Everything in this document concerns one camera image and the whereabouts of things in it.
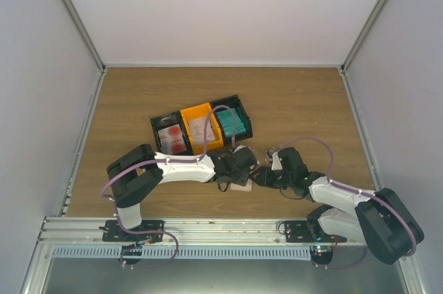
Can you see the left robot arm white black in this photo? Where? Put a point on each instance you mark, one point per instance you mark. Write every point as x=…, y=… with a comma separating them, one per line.
x=133, y=176

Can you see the white pink cards stack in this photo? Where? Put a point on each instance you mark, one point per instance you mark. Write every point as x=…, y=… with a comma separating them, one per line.
x=197, y=131

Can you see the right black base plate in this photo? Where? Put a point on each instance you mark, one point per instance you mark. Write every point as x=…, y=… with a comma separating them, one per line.
x=301, y=231

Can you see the aluminium corner post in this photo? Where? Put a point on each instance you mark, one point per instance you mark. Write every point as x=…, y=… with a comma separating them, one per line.
x=363, y=34
x=84, y=35

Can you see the aluminium rail frame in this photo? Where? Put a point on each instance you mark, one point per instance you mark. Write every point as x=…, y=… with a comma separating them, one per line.
x=189, y=232

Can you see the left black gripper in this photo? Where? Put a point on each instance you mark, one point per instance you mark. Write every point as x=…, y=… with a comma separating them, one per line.
x=243, y=179

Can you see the black bin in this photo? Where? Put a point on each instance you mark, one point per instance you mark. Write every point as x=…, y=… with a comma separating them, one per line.
x=229, y=103
x=167, y=120

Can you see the grey slotted cable duct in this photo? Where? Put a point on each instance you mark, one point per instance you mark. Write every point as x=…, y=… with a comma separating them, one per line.
x=186, y=252

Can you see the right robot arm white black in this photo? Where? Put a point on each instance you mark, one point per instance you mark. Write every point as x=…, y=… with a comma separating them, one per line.
x=377, y=219

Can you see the red white cards stack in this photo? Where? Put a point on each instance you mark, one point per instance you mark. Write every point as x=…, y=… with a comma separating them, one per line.
x=172, y=140

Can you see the left aluminium corner post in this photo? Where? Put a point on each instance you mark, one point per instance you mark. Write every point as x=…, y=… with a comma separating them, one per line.
x=84, y=35

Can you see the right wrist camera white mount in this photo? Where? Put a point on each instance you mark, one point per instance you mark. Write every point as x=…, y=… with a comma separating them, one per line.
x=274, y=160

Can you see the orange bin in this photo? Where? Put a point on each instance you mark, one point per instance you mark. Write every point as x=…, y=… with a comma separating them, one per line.
x=202, y=110

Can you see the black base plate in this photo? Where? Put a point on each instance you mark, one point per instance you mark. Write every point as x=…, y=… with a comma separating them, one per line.
x=301, y=231
x=112, y=232

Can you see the teal cards stack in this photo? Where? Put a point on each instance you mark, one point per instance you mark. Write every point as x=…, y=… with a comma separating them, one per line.
x=230, y=121

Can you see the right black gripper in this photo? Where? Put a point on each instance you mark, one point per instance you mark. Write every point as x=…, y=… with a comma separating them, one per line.
x=264, y=178

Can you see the right aluminium corner post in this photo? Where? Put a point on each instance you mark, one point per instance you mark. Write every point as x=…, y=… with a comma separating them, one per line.
x=363, y=34

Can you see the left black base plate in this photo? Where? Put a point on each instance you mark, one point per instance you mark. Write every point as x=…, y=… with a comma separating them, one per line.
x=112, y=232

